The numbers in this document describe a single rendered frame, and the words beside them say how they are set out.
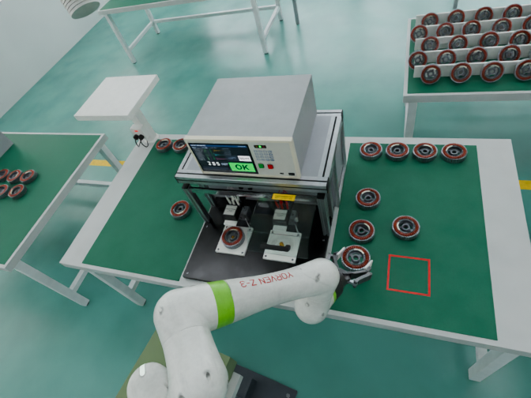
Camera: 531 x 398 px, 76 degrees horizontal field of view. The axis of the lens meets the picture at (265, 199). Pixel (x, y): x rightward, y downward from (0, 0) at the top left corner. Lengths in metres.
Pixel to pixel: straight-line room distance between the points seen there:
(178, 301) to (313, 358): 1.44
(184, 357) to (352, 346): 1.51
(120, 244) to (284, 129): 1.15
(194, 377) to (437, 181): 1.40
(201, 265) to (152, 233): 0.40
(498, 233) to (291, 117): 0.97
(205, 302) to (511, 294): 1.14
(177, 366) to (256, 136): 0.79
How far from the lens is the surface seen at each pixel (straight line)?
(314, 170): 1.35
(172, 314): 0.83
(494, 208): 1.75
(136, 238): 1.96
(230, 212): 1.56
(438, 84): 2.33
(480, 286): 1.55
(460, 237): 1.63
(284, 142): 1.19
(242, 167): 1.37
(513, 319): 1.54
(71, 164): 2.74
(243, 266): 1.57
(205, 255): 1.67
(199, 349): 0.79
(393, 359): 2.17
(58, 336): 3.01
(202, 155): 1.40
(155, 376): 1.19
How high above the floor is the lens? 2.12
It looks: 50 degrees down
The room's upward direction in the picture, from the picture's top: 21 degrees counter-clockwise
